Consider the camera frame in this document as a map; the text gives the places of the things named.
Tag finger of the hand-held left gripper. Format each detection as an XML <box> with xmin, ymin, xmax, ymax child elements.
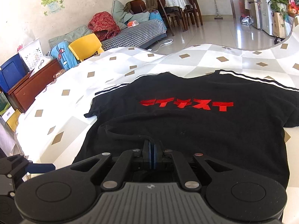
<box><xmin>0</xmin><ymin>154</ymin><xmax>56</xmax><ymax>185</ymax></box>

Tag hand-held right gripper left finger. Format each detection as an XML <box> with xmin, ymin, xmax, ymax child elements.
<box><xmin>70</xmin><ymin>140</ymin><xmax>152</xmax><ymax>191</ymax></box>

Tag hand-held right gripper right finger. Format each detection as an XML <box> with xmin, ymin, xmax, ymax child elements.
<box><xmin>151</xmin><ymin>141</ymin><xmax>234</xmax><ymax>191</ymax></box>

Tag black t-shirt red print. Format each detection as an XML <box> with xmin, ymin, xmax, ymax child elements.
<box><xmin>72</xmin><ymin>69</ymin><xmax>299</xmax><ymax>189</ymax></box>

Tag yellow cardboard box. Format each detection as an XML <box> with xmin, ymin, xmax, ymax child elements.
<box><xmin>6</xmin><ymin>110</ymin><xmax>21</xmax><ymax>131</ymax></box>

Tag checkered diamond pattern tablecloth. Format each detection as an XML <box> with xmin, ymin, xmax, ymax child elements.
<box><xmin>14</xmin><ymin>15</ymin><xmax>299</xmax><ymax>224</ymax></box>

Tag green printed box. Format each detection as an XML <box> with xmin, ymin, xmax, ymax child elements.
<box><xmin>0</xmin><ymin>91</ymin><xmax>12</xmax><ymax>117</ymax></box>

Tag brown wooden cabinet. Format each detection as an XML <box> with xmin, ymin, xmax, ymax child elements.
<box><xmin>7</xmin><ymin>58</ymin><xmax>66</xmax><ymax>113</ymax></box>

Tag blue plastic bin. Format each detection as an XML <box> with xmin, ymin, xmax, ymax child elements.
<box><xmin>0</xmin><ymin>54</ymin><xmax>27</xmax><ymax>94</ymax></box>

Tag white printed bag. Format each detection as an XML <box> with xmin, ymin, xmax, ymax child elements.
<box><xmin>31</xmin><ymin>56</ymin><xmax>53</xmax><ymax>73</ymax></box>

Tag blue cartoon print cloth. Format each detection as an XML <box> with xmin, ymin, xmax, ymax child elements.
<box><xmin>50</xmin><ymin>41</ymin><xmax>78</xmax><ymax>71</ymax></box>

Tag white perforated basket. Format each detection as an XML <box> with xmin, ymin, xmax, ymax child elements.
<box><xmin>18</xmin><ymin>40</ymin><xmax>44</xmax><ymax>70</ymax></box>

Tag houndstooth sofa bed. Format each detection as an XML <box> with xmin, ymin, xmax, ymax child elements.
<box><xmin>100</xmin><ymin>19</ymin><xmax>167</xmax><ymax>52</ymax></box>

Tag yellow plastic chair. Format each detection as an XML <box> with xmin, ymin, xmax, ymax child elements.
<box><xmin>68</xmin><ymin>33</ymin><xmax>105</xmax><ymax>62</ymax></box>

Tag long green cushion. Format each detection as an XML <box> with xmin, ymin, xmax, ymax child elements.
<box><xmin>49</xmin><ymin>26</ymin><xmax>93</xmax><ymax>49</ymax></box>

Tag green folded quilt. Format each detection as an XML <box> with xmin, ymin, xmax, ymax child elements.
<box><xmin>127</xmin><ymin>12</ymin><xmax>150</xmax><ymax>24</ymax></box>

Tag red floral cloth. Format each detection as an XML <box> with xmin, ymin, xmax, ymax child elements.
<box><xmin>87</xmin><ymin>12</ymin><xmax>121</xmax><ymax>41</ymax></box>

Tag light blue cloth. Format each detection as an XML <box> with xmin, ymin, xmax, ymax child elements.
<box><xmin>149</xmin><ymin>12</ymin><xmax>164</xmax><ymax>22</ymax></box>

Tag green upright pillow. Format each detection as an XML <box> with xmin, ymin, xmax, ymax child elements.
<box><xmin>113</xmin><ymin>0</ymin><xmax>133</xmax><ymax>25</ymax></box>

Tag dark wooden dining chair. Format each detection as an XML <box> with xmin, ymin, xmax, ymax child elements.
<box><xmin>154</xmin><ymin>0</ymin><xmax>175</xmax><ymax>36</ymax></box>
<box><xmin>182</xmin><ymin>0</ymin><xmax>204</xmax><ymax>29</ymax></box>

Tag brown chair behind sofa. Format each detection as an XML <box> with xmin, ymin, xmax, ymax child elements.
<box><xmin>125</xmin><ymin>0</ymin><xmax>146</xmax><ymax>14</ymax></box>

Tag olive jacket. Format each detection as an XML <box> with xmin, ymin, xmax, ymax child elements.
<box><xmin>145</xmin><ymin>0</ymin><xmax>159</xmax><ymax>13</ymax></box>

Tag dining table white cloth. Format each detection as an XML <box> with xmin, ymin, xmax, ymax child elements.
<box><xmin>164</xmin><ymin>0</ymin><xmax>192</xmax><ymax>26</ymax></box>

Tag plastic bags on floor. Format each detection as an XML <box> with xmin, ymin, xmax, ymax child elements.
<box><xmin>240</xmin><ymin>15</ymin><xmax>253</xmax><ymax>26</ymax></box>

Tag white small fridge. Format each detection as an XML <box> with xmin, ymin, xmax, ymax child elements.
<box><xmin>258</xmin><ymin>0</ymin><xmax>274</xmax><ymax>35</ymax></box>

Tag silver refrigerator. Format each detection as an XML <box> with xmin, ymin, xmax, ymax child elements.
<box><xmin>243</xmin><ymin>0</ymin><xmax>262</xmax><ymax>29</ymax></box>

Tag pile of colourful fruit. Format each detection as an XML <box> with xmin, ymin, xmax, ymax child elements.
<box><xmin>287</xmin><ymin>1</ymin><xmax>299</xmax><ymax>14</ymax></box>

